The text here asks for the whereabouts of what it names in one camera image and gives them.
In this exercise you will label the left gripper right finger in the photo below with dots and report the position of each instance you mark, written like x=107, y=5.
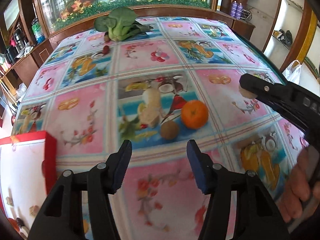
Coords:
x=257, y=216

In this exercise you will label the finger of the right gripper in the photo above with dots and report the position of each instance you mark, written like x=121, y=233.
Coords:
x=282, y=98

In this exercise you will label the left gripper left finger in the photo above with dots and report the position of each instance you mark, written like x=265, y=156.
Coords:
x=60, y=216

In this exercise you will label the brown kiwi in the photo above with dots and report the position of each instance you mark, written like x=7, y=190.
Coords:
x=169, y=130

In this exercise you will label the beige ginger block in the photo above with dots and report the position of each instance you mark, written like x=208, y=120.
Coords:
x=247, y=94

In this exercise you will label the person's right hand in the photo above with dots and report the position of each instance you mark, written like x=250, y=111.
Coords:
x=297, y=190

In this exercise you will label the red box lid tray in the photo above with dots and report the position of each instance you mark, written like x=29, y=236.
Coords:
x=28, y=173

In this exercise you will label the purple spray bottles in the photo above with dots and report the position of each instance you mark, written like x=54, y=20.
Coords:
x=236, y=10

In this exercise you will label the fruit print tablecloth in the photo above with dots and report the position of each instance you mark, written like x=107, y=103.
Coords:
x=91, y=102

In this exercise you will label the wooden sideboard cabinet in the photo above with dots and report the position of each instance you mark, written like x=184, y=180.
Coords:
x=27, y=67

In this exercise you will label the small red date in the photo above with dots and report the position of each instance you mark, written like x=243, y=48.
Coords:
x=106, y=50

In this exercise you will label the green bok choy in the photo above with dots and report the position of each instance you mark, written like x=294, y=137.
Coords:
x=120, y=24

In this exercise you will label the green water bottle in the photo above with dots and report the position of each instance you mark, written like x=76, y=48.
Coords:
x=37, y=30

